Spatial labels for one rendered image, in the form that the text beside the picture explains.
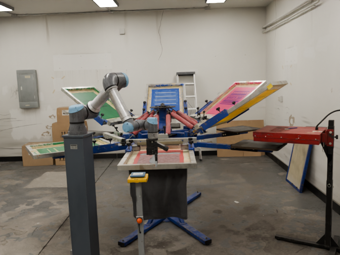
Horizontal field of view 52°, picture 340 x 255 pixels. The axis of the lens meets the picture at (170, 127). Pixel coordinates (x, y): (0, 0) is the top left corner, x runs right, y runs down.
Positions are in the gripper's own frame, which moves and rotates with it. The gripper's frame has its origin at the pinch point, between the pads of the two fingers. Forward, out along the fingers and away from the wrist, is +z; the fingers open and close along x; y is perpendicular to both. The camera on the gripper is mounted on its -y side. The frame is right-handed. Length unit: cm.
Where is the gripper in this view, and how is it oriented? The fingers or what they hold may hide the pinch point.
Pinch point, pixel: (157, 165)
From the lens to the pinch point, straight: 258.2
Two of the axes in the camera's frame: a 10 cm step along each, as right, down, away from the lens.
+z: 0.4, 9.9, 1.3
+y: -10.0, 0.3, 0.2
